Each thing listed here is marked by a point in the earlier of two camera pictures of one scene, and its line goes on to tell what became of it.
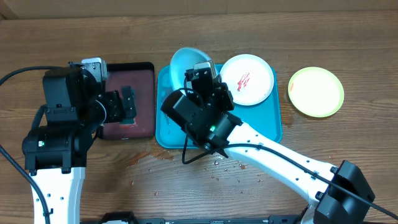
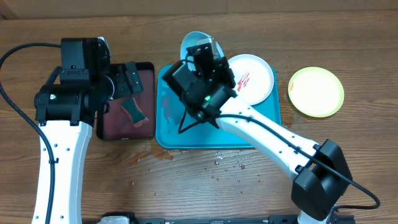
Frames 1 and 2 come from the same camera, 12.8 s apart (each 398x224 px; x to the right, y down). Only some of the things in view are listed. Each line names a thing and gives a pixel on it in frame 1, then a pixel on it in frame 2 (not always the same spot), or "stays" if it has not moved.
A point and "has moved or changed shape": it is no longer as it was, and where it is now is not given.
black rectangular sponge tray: x=141 y=76 stays
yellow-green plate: x=316 y=91 stays
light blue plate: x=184 y=59 has moved or changed shape
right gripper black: x=226 y=95 → x=227 y=73
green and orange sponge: x=128 y=124 has moved or changed shape
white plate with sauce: x=250 y=77 stays
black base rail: x=124 y=218 stays
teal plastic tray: x=264 y=116 stays
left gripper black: x=111 y=106 → x=118 y=79
